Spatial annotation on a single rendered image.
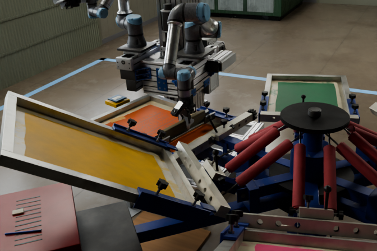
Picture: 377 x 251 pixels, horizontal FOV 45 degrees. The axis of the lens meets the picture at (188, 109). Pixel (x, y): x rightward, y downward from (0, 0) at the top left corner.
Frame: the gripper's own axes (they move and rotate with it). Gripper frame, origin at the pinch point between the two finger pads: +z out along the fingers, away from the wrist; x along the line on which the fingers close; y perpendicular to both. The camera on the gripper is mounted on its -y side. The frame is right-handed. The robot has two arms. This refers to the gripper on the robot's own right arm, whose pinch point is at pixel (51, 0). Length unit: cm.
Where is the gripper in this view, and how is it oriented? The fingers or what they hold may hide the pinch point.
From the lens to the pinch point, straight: 338.5
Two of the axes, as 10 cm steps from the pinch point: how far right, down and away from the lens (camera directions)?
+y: -0.3, 8.6, 5.1
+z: -8.0, 2.8, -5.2
